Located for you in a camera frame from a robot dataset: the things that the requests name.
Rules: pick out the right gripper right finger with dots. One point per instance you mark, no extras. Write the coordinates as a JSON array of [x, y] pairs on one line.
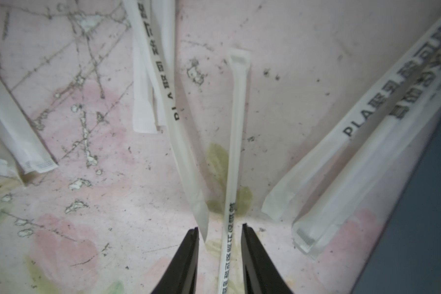
[[259, 273]]

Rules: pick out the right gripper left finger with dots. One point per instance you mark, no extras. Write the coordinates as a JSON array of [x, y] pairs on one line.
[[181, 274]]

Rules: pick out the blue plastic storage tray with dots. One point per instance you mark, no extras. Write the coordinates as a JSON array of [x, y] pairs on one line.
[[407, 257]]

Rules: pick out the pink floral table mat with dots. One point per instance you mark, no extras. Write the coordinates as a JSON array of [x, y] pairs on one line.
[[110, 218]]

